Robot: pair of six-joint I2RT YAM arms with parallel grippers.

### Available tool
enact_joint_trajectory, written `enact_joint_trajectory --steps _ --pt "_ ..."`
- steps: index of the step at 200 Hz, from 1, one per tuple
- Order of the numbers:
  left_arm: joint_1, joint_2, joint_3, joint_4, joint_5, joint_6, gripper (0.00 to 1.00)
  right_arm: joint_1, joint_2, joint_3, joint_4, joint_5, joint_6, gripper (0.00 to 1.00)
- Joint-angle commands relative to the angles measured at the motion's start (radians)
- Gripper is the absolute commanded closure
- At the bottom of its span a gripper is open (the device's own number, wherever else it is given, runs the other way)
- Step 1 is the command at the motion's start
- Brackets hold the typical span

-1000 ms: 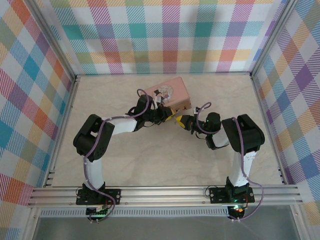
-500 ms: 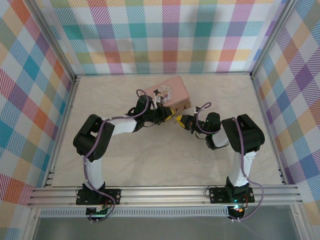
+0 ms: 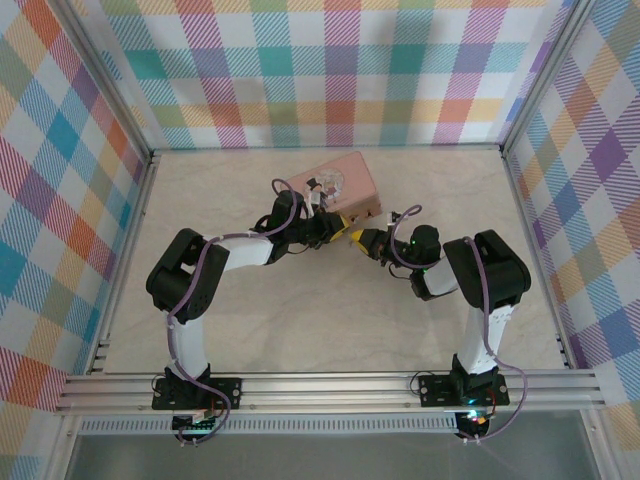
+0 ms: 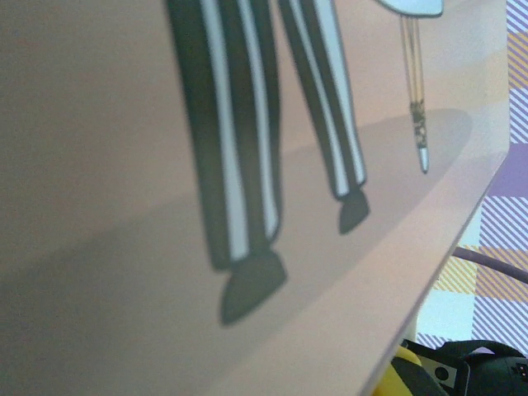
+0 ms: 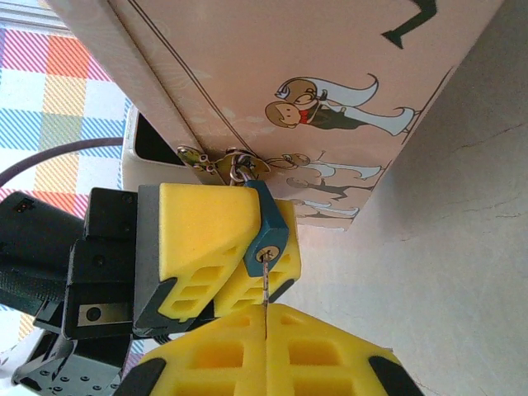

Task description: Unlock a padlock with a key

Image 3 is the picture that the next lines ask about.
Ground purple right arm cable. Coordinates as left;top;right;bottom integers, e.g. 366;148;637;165
387;203;530;446

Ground aluminium frame post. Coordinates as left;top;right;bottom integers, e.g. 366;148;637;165
53;0;154;157
498;0;599;157

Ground pink tin box with couple print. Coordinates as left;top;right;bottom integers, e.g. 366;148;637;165
286;150;385;224

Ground aluminium side rail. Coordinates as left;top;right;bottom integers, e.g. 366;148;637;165
87;150;162;376
499;149;579;372

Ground aluminium mounting rail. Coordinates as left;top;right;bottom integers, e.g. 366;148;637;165
53;368;607;415

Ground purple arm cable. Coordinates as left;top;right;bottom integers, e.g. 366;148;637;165
166;178;329;447
387;203;530;446

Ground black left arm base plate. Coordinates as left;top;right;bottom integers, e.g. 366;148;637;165
151;374;244;413

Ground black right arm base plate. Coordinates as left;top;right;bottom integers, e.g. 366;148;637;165
416;370;511;409

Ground slotted grey cable duct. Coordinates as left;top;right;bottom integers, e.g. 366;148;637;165
78;417;460;437

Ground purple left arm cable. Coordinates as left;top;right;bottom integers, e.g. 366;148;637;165
166;178;329;447

